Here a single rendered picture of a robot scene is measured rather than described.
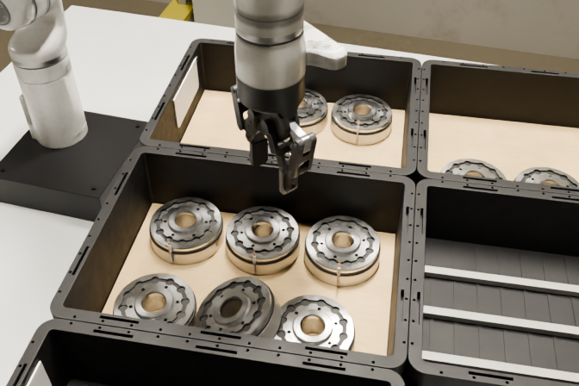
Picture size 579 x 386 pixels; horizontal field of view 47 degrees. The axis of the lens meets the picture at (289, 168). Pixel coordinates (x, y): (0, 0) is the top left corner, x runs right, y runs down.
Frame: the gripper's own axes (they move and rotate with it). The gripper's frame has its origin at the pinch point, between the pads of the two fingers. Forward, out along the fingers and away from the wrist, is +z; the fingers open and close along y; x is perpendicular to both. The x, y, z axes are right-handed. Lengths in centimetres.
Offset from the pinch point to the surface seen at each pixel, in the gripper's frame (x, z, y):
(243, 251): -4.0, 14.2, -1.8
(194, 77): 9.5, 11.4, -37.6
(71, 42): 6, 30, -93
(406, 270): 6.8, 7.5, 17.3
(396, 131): 33.3, 17.5, -11.2
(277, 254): -0.7, 14.3, 1.4
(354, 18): 147, 96, -148
